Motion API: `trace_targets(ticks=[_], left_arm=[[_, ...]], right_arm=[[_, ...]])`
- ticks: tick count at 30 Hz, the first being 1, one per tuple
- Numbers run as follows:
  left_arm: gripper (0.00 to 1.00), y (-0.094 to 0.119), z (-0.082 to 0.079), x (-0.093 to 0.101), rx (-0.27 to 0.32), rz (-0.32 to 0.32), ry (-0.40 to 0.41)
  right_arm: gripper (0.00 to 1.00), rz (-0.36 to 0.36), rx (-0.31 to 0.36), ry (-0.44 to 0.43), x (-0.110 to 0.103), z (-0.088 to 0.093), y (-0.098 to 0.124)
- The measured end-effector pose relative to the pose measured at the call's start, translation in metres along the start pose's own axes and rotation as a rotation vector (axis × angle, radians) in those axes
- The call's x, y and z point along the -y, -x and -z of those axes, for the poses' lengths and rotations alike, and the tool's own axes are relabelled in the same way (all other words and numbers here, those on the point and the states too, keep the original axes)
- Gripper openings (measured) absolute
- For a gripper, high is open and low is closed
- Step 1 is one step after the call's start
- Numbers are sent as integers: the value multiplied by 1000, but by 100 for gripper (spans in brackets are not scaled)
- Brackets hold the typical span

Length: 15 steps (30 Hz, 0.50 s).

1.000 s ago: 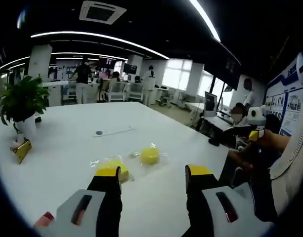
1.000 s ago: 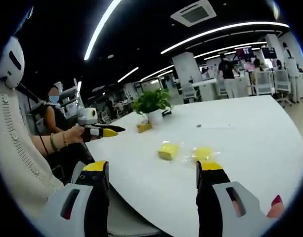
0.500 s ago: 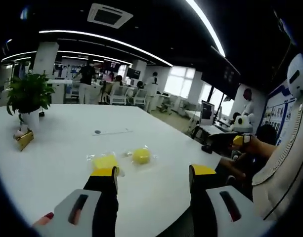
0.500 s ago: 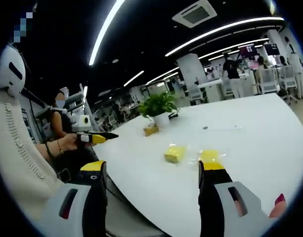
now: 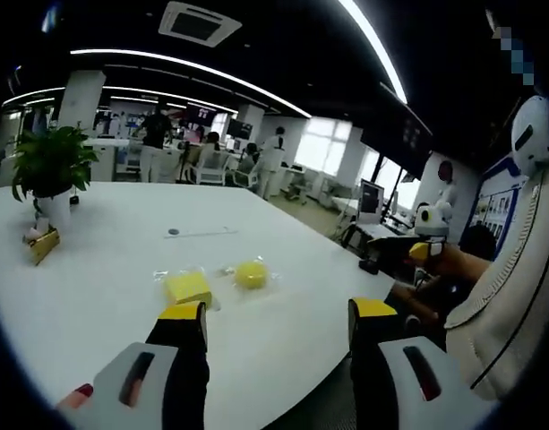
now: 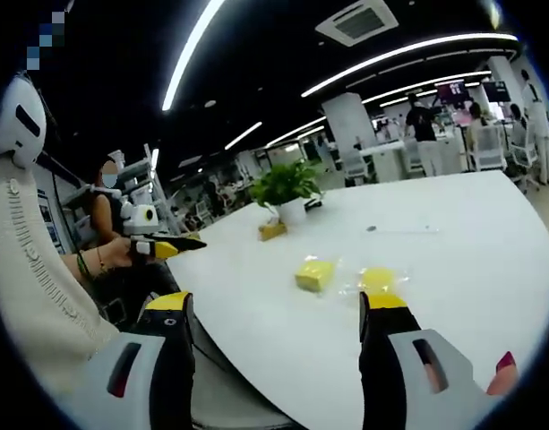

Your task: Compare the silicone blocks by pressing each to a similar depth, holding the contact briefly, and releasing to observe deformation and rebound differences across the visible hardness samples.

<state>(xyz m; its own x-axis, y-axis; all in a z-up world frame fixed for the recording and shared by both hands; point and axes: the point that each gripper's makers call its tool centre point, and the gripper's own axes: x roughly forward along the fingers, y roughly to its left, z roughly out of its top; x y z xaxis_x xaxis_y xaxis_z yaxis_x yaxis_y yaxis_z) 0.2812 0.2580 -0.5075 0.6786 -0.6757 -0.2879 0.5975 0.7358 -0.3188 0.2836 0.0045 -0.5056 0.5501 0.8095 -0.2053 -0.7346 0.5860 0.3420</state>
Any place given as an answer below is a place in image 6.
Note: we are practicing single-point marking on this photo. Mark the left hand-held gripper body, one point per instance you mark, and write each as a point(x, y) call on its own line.
point(142, 217)

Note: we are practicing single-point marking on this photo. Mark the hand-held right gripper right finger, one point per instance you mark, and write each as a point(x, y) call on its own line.
point(381, 358)

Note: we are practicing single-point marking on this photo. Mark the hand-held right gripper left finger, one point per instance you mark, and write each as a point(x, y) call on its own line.
point(171, 358)

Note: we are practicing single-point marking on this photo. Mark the yellow silicone block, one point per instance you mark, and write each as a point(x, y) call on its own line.
point(314, 275)
point(379, 277)

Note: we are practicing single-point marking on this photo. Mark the person's left hand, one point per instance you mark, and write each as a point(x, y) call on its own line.
point(117, 253)

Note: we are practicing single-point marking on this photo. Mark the person's right hand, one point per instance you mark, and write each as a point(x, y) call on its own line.
point(502, 378)

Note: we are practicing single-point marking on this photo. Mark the brown cardboard box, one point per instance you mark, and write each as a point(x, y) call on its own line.
point(193, 234)

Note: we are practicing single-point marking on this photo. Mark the metal shelf rack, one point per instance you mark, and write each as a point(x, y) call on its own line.
point(139, 179)

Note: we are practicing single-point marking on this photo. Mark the clear plastic wrapper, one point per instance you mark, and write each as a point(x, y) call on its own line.
point(350, 286)

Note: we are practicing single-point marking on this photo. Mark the yellow tissue box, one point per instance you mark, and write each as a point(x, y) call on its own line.
point(272, 231)

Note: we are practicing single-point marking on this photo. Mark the potted green plant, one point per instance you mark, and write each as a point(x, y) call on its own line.
point(287, 183)

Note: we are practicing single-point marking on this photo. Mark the short ceiling light strip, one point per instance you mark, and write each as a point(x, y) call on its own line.
point(296, 131)
point(242, 135)

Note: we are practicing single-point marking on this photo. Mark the cream knit sweater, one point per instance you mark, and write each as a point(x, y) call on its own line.
point(28, 269)

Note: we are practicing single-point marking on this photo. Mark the small black object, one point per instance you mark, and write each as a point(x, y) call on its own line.
point(314, 204)

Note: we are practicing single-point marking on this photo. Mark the flat clear strip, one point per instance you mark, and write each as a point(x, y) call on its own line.
point(408, 229)

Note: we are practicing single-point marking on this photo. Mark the long ceiling light strip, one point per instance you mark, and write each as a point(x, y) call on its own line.
point(404, 51)
point(191, 54)
point(422, 86)

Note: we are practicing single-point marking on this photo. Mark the white mesh office chair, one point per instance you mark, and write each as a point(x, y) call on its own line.
point(489, 148)
point(355, 168)
point(525, 154)

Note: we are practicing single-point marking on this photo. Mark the white counter desk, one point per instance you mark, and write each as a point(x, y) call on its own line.
point(383, 161)

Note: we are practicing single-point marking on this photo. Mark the white square pillar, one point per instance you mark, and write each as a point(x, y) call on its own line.
point(348, 121)

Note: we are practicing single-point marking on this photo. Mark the ceiling air vent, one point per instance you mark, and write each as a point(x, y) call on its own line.
point(357, 22)

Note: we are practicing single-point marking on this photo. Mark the wall poster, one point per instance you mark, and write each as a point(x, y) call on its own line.
point(49, 221)

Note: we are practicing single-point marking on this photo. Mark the wall screen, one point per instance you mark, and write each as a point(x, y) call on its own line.
point(495, 91)
point(452, 91)

